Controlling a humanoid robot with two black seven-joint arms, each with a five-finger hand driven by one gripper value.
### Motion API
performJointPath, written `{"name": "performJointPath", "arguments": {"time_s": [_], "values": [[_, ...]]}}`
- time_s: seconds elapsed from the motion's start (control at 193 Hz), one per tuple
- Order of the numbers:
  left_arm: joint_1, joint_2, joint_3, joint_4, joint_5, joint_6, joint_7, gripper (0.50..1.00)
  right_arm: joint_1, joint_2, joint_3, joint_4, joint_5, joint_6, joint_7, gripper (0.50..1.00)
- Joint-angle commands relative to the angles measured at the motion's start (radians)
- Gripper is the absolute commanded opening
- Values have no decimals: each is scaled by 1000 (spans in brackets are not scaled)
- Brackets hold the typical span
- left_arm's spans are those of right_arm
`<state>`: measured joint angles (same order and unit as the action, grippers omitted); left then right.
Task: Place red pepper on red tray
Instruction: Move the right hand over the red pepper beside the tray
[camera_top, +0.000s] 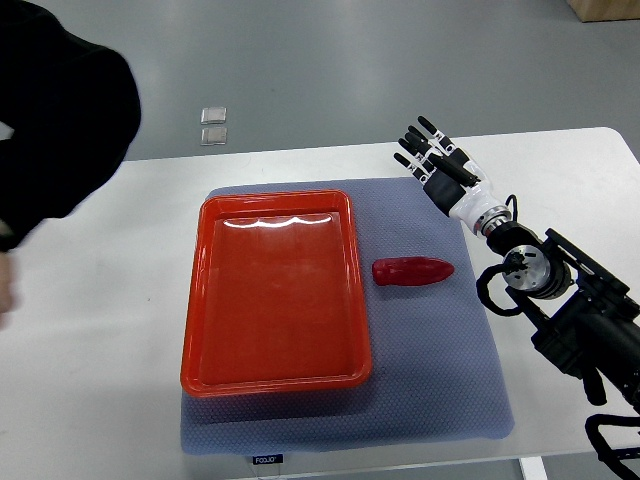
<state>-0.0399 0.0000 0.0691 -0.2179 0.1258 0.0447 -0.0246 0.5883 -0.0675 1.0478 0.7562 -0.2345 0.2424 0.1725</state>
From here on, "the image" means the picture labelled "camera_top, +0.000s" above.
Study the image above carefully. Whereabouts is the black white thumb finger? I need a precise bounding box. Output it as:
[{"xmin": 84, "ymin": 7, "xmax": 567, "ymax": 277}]
[{"xmin": 426, "ymin": 152, "xmax": 479, "ymax": 184}]

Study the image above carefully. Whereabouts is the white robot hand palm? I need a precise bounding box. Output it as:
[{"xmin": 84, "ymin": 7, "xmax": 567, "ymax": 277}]
[{"xmin": 423, "ymin": 148, "xmax": 502, "ymax": 222}]

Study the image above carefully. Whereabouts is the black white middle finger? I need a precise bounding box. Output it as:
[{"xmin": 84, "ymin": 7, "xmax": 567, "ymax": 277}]
[{"xmin": 399, "ymin": 126, "xmax": 453, "ymax": 161}]

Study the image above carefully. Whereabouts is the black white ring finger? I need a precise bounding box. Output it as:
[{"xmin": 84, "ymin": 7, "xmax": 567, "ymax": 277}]
[{"xmin": 398, "ymin": 138, "xmax": 440, "ymax": 170}]

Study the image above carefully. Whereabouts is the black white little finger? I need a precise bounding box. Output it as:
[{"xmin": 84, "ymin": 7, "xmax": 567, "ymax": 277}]
[{"xmin": 393, "ymin": 153, "xmax": 432, "ymax": 185}]

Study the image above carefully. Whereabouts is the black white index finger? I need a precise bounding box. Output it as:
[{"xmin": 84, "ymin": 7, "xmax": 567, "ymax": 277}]
[{"xmin": 417, "ymin": 116, "xmax": 457, "ymax": 154}]

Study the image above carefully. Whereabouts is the red pepper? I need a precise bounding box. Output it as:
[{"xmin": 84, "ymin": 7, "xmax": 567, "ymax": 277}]
[{"xmin": 371, "ymin": 257, "xmax": 455, "ymax": 287}]

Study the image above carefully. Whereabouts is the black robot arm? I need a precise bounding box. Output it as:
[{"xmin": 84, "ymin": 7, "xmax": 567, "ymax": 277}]
[{"xmin": 394, "ymin": 116, "xmax": 639, "ymax": 409}]

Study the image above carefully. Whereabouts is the red plastic tray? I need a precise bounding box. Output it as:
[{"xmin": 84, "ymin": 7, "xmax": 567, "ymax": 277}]
[{"xmin": 180, "ymin": 189, "xmax": 372, "ymax": 399}]

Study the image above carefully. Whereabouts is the blurred person hand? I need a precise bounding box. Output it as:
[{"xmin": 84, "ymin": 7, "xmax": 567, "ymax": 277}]
[{"xmin": 0, "ymin": 252, "xmax": 15, "ymax": 328}]

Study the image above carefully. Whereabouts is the blue-grey mesh mat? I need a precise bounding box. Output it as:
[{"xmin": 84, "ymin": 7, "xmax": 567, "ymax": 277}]
[{"xmin": 181, "ymin": 177, "xmax": 514, "ymax": 456}]

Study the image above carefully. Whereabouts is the cardboard box corner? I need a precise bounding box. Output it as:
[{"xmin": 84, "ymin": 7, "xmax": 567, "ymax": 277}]
[{"xmin": 567, "ymin": 0, "xmax": 639, "ymax": 22}]

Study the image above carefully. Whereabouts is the lower metal floor plate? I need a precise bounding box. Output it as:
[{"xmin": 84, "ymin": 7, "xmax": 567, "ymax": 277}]
[{"xmin": 200, "ymin": 126, "xmax": 228, "ymax": 146}]

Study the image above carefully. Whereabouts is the metal floor plate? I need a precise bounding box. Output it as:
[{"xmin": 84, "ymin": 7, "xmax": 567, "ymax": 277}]
[
  {"xmin": 200, "ymin": 126, "xmax": 228, "ymax": 146},
  {"xmin": 200, "ymin": 106, "xmax": 227, "ymax": 125}
]

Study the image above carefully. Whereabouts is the upper metal floor plate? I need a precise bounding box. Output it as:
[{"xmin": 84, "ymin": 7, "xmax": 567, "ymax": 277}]
[{"xmin": 200, "ymin": 106, "xmax": 227, "ymax": 125}]

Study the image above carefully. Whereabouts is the white table leg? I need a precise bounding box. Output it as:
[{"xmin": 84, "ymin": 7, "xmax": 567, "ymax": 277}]
[{"xmin": 518, "ymin": 456, "xmax": 548, "ymax": 480}]

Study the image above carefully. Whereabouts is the person in black sleeve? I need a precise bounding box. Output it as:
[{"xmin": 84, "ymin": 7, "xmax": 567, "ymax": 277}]
[{"xmin": 1, "ymin": 1, "xmax": 141, "ymax": 252}]

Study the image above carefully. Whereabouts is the black cable loop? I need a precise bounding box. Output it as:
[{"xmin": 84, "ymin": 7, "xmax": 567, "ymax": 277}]
[{"xmin": 583, "ymin": 412, "xmax": 640, "ymax": 480}]

